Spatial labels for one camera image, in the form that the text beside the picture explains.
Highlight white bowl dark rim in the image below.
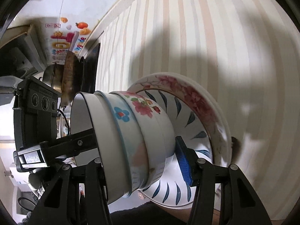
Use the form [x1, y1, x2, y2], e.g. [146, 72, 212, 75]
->
[70, 92, 132, 204]

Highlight white bowl blue flower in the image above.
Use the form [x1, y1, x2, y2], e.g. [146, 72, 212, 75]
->
[95, 91, 149, 194]

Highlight white plate blue leaf pattern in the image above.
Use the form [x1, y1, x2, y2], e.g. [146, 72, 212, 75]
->
[139, 90, 213, 209]

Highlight white bowl pink flowers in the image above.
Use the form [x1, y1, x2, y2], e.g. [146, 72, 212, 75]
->
[111, 91, 175, 189]

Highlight white plate pink flowers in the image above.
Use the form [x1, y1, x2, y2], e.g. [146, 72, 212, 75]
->
[128, 72, 232, 167]

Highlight black induction cooktop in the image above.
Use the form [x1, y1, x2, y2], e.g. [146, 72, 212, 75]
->
[80, 43, 101, 94]

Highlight striped table mat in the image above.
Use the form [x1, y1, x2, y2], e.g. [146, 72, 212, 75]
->
[96, 0, 299, 220]

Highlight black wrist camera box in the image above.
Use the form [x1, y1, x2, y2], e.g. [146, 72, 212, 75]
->
[13, 76, 61, 151]

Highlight colourful fruit wall sticker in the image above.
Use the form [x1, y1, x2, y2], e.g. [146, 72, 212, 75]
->
[42, 16, 93, 65]

